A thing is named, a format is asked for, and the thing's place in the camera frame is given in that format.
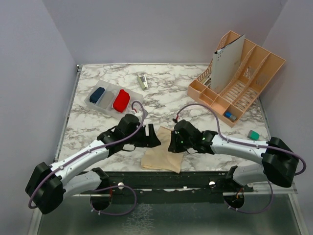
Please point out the clear plastic storage box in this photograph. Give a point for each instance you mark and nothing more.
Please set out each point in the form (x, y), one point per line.
(110, 111)

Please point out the aluminium frame rail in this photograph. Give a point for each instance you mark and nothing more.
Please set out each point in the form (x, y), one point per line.
(167, 92)

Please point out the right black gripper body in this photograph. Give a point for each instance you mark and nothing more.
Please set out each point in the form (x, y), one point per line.
(180, 144)

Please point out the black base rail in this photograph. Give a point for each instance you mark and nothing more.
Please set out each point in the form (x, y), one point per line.
(148, 187)

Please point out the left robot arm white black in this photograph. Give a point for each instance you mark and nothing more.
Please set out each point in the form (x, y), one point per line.
(50, 184)

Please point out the blue capped small bottle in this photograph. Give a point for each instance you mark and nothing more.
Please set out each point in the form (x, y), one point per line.
(230, 116)

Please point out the navy rolled underwear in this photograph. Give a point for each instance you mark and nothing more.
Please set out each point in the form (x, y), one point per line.
(95, 96)

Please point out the peach desk organizer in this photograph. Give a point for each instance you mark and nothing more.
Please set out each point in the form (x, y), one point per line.
(258, 66)

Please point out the red boxer underwear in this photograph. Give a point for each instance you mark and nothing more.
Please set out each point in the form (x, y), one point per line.
(121, 101)

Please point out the green grey eraser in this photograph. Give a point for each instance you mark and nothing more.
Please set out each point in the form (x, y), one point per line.
(253, 135)

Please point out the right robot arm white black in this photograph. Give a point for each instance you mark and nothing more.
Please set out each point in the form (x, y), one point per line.
(272, 160)

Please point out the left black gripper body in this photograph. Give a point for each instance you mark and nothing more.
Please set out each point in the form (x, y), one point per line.
(140, 139)

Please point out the beige underwear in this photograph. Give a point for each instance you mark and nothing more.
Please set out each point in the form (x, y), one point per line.
(159, 158)

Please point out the white folder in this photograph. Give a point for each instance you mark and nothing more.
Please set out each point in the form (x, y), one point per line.
(225, 63)

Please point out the grey rolled underwear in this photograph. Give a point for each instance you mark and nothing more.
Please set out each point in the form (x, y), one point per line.
(106, 99)

